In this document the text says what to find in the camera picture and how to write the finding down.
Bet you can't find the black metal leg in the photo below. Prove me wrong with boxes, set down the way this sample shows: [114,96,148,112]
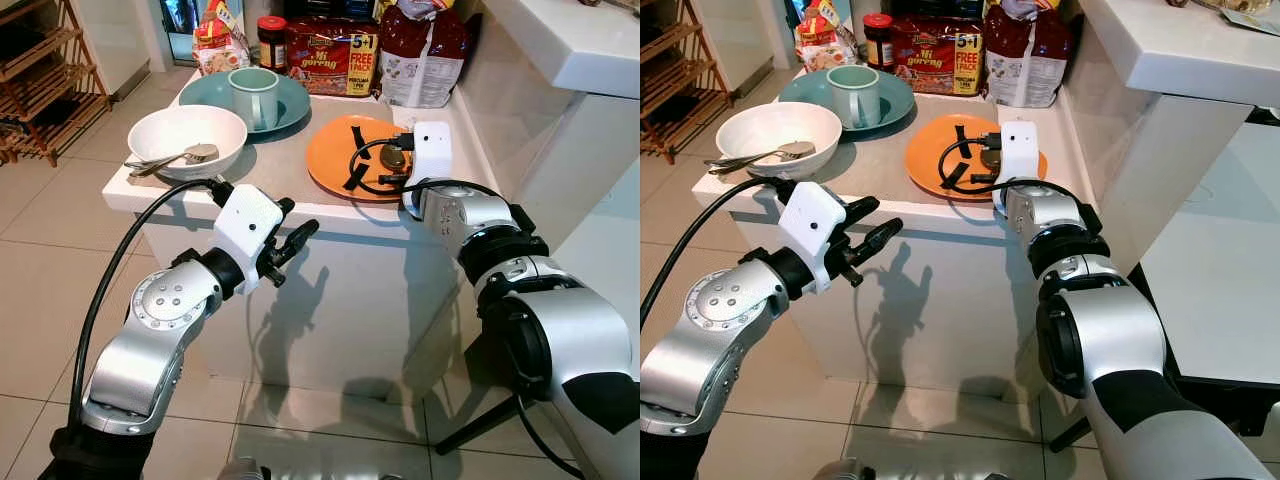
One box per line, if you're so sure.
[1050,415,1093,453]
[435,393,521,456]

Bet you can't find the dark jar with red lid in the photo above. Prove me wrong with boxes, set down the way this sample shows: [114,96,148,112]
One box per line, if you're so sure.
[256,15,289,74]
[863,13,895,71]

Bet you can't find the white ceramic bowl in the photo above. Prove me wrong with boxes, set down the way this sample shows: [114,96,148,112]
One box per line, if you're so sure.
[715,101,843,181]
[127,104,249,183]

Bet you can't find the metal fork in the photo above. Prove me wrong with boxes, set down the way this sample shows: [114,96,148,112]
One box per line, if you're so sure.
[705,153,779,177]
[125,155,191,179]

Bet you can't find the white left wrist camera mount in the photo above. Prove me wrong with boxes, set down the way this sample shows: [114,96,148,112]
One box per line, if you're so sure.
[778,181,851,294]
[213,183,286,296]

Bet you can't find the wooden slatted rack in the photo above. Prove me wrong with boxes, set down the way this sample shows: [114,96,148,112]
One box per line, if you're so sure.
[0,0,111,168]
[640,0,734,166]

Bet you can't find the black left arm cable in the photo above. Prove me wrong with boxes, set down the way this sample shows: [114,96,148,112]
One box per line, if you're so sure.
[68,178,223,426]
[640,178,791,331]

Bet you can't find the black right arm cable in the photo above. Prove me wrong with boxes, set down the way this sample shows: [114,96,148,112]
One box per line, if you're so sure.
[347,135,506,206]
[937,135,1086,211]

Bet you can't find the colourful snack bag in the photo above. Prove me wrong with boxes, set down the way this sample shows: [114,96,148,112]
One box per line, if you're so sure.
[795,0,859,73]
[192,0,251,76]

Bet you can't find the white kitchen island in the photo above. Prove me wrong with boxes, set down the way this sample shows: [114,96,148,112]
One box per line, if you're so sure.
[690,70,1131,401]
[103,70,521,401]

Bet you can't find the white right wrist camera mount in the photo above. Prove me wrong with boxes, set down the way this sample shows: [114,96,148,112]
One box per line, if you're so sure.
[993,120,1041,216]
[410,121,456,216]

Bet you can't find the white table with black frame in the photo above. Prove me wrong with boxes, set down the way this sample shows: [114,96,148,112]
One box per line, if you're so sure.
[550,160,641,331]
[1135,120,1280,441]

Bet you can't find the orange plate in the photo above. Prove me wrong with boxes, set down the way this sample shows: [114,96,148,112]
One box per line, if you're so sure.
[305,114,441,204]
[905,113,1049,203]

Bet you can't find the metal spoon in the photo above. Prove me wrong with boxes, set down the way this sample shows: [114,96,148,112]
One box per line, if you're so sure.
[705,141,818,171]
[125,143,220,173]

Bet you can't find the teal plate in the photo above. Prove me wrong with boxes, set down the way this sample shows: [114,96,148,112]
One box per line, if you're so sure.
[178,70,312,134]
[778,68,916,133]

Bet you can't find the pale green mug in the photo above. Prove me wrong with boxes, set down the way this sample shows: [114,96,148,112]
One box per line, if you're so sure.
[228,67,282,133]
[826,65,883,131]

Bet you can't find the white raised counter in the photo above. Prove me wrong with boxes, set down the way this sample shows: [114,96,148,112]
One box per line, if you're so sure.
[480,0,641,101]
[1080,0,1280,109]

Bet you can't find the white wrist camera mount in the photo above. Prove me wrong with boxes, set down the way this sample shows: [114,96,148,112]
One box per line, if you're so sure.
[778,181,851,294]
[410,121,456,216]
[213,183,286,296]
[993,120,1041,216]

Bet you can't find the red instant noodle multipack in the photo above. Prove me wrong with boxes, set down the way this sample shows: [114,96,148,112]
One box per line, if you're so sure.
[285,15,381,98]
[890,15,986,98]

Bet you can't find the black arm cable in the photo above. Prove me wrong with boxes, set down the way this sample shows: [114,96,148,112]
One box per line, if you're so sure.
[68,178,223,426]
[937,135,1086,211]
[640,178,791,331]
[347,135,506,206]

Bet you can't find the red and white food bag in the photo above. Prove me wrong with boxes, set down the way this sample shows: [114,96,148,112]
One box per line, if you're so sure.
[983,0,1076,109]
[378,0,469,109]

